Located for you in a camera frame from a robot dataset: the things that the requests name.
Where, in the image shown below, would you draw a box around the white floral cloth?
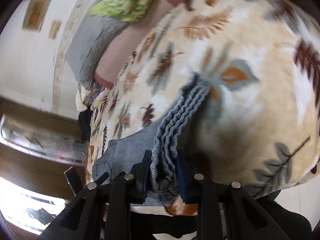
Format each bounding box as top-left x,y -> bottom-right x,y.
76,85 -> 92,112

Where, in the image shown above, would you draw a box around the wooden door with glass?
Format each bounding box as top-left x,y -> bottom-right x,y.
0,97 -> 88,235

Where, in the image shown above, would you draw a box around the grey quilted pillow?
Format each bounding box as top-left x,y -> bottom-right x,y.
65,14 -> 130,88

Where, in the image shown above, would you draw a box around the blue denim pants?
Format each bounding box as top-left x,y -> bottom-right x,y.
91,72 -> 210,208

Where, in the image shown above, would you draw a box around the purple patterned cloth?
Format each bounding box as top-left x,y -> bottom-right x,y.
90,82 -> 107,100

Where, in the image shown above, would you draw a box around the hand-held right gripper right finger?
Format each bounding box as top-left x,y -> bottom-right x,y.
176,155 -> 292,240

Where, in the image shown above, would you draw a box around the reddish brown sofa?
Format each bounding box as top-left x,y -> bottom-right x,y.
94,0 -> 320,90

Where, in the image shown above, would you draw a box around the green printed quilt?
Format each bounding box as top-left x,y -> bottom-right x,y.
89,0 -> 163,23

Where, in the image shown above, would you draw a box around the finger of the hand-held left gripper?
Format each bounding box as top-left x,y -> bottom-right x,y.
64,166 -> 83,196

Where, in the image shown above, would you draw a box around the gold wall plaque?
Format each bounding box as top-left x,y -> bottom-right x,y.
22,0 -> 52,32

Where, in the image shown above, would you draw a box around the black garment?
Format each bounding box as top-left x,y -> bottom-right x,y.
78,106 -> 93,142

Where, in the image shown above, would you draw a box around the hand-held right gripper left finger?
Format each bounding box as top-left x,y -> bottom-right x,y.
37,150 -> 152,240

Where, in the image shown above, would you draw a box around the leaf print blanket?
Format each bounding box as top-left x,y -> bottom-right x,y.
75,0 -> 320,217

